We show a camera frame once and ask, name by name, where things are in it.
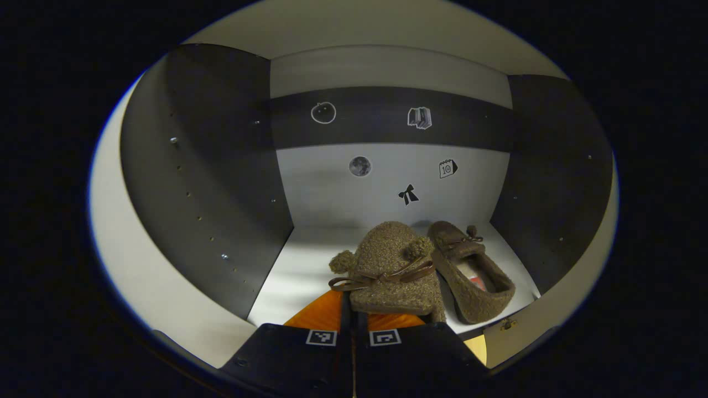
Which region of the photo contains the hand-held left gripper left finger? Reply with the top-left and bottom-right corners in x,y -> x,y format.
218,289 -> 355,398

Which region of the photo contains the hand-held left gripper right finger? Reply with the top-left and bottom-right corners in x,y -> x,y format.
354,314 -> 490,398

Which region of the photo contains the brown fuzzy shoe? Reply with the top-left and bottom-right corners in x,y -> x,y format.
328,221 -> 447,324
427,221 -> 516,325

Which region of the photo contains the white shoe cabinet door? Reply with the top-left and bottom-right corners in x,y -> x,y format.
484,166 -> 620,368
88,72 -> 261,370

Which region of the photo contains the white shoe cabinet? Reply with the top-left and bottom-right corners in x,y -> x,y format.
88,0 -> 620,370

